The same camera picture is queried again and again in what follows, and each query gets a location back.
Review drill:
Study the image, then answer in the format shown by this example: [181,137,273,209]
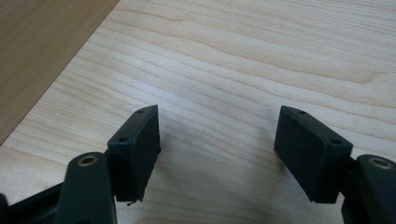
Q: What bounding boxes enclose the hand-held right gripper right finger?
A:
[274,105,354,204]

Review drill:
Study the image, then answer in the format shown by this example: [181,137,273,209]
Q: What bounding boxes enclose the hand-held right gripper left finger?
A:
[106,105,162,205]

